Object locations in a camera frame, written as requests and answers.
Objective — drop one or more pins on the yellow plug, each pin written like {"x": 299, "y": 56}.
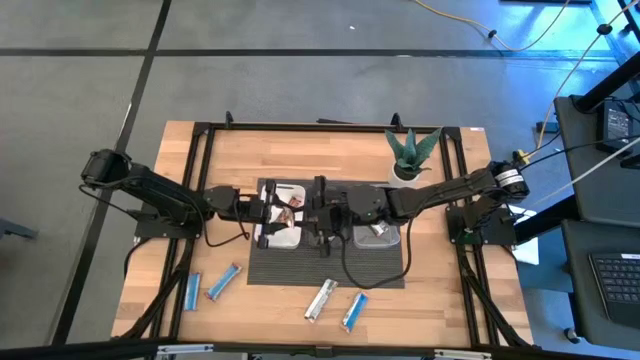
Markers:
{"x": 521, "y": 156}

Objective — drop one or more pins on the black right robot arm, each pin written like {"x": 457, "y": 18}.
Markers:
{"x": 440, "y": 192}

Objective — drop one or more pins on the brown red granola bar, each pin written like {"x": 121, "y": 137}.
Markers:
{"x": 286, "y": 216}
{"x": 296, "y": 201}

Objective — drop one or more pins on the black caster wheel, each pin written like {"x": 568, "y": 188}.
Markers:
{"x": 571, "y": 335}

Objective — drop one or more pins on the grey woven placemat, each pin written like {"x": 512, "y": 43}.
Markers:
{"x": 300, "y": 270}

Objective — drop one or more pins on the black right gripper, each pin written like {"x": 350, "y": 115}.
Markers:
{"x": 321, "y": 187}

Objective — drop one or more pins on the black laptop keyboard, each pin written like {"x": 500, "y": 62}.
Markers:
{"x": 620, "y": 285}

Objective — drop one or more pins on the white paper sheet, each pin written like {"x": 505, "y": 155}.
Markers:
{"x": 530, "y": 250}

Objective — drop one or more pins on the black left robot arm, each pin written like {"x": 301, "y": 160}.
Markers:
{"x": 150, "y": 187}

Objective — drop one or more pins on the black power adapter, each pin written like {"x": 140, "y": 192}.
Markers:
{"x": 615, "y": 125}

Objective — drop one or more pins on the clear plastic bin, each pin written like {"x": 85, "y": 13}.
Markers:
{"x": 365, "y": 240}

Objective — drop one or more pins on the black metal beam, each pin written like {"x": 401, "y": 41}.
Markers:
{"x": 545, "y": 220}
{"x": 610, "y": 82}

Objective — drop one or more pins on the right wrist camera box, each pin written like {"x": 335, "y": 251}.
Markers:
{"x": 339, "y": 212}

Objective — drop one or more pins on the white plastic bin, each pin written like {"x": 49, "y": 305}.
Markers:
{"x": 287, "y": 240}

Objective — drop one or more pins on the white plant pot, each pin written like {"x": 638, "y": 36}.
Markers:
{"x": 400, "y": 181}

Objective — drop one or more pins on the green granola bar silver back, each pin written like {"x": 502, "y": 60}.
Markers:
{"x": 320, "y": 300}

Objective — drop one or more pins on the dark grey desk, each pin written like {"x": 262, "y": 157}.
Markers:
{"x": 577, "y": 280}
{"x": 585, "y": 190}

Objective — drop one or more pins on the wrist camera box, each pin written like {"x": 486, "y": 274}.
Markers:
{"x": 339, "y": 212}
{"x": 252, "y": 210}

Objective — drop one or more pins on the black table frame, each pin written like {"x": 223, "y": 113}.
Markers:
{"x": 300, "y": 127}

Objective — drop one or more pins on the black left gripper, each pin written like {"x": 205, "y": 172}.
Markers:
{"x": 270, "y": 187}

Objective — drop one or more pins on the black aluminium crossbeam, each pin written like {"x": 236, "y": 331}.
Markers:
{"x": 100, "y": 350}

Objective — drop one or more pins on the green snake plant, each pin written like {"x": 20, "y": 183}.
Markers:
{"x": 411, "y": 152}

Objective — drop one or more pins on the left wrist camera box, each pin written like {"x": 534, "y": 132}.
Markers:
{"x": 252, "y": 210}

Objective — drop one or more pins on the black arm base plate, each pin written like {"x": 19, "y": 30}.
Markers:
{"x": 155, "y": 227}
{"x": 490, "y": 230}

